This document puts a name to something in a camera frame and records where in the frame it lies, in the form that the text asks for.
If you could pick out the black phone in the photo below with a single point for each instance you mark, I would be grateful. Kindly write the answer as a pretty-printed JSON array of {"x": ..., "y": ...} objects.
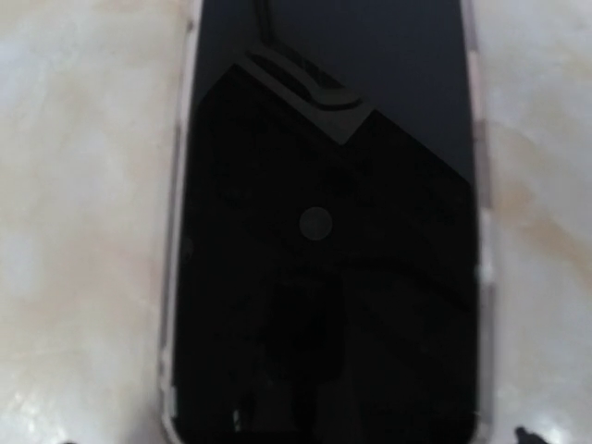
[{"x": 326, "y": 274}]

